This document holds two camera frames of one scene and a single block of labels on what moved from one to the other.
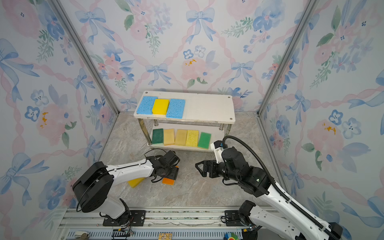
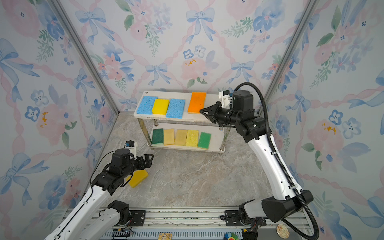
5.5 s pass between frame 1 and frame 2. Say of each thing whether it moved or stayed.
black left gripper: moved
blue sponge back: stayed
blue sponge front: stayed
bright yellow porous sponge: stayed
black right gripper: moved
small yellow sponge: stayed
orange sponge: moved
